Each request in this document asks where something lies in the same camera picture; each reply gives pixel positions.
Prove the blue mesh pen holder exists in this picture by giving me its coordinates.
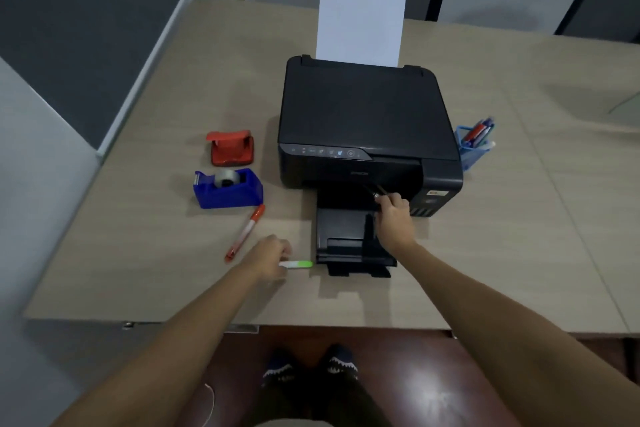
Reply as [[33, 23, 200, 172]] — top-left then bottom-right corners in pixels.
[[454, 125, 494, 172]]

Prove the blue tape dispenser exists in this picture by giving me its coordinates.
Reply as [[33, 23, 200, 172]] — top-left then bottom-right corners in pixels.
[[193, 168, 264, 209]]

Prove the person's shoe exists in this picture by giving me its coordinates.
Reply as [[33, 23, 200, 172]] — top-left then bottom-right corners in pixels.
[[261, 349, 302, 388], [322, 344, 360, 383]]

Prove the person's right forearm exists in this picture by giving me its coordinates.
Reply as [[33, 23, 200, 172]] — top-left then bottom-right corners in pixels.
[[394, 241, 640, 427]]

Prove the person's left hand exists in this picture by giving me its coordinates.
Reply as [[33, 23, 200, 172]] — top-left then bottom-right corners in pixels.
[[239, 235, 294, 283]]

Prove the person's left forearm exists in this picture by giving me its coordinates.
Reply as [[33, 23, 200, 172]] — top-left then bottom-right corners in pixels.
[[50, 260, 262, 427]]

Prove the red hole punch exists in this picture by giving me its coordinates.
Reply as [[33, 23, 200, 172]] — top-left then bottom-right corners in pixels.
[[206, 130, 255, 167]]

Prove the thin white cable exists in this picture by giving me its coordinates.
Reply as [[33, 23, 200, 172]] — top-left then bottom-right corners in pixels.
[[201, 384, 216, 427]]

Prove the blue pen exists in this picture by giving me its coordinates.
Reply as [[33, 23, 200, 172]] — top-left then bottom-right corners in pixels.
[[474, 117, 496, 147]]

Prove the person's right shoe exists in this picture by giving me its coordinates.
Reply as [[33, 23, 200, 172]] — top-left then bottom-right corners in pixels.
[[322, 344, 360, 383]]

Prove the black inkjet printer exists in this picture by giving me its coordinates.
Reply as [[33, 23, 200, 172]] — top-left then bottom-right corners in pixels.
[[277, 55, 464, 279]]

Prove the person's right hand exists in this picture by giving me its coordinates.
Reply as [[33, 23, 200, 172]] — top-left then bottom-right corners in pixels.
[[373, 192, 418, 253]]

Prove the white paper sheet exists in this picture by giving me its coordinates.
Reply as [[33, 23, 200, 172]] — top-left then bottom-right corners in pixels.
[[315, 0, 408, 68]]

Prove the person's left shoe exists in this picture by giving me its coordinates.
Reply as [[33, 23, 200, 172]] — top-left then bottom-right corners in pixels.
[[261, 349, 302, 388]]

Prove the red marker pen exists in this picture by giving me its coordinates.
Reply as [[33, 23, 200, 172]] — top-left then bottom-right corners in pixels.
[[224, 204, 266, 263]]

